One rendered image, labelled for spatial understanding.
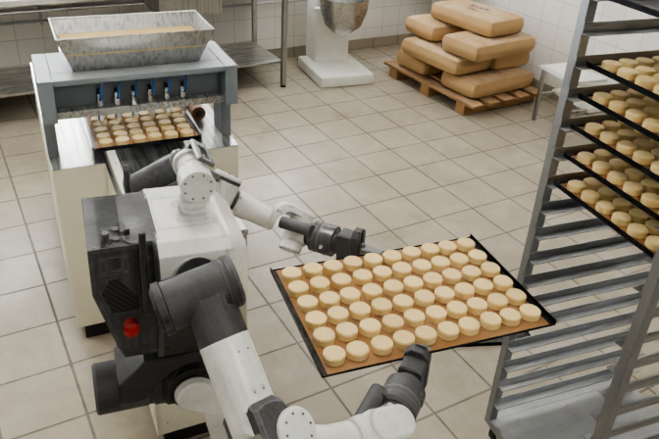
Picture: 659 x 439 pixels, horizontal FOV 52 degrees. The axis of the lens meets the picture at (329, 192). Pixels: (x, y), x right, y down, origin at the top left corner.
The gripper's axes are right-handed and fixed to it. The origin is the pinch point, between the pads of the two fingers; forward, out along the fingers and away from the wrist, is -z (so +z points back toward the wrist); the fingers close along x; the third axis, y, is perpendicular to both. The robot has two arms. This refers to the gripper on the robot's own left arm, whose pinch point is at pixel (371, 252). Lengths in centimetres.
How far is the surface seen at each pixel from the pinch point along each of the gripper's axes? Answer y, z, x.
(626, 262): 69, -68, -23
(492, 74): 392, 42, -75
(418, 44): 393, 108, -61
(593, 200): 34, -52, 15
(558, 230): 46, -45, -5
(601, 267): 62, -60, -23
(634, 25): 52, -50, 59
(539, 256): 42, -41, -13
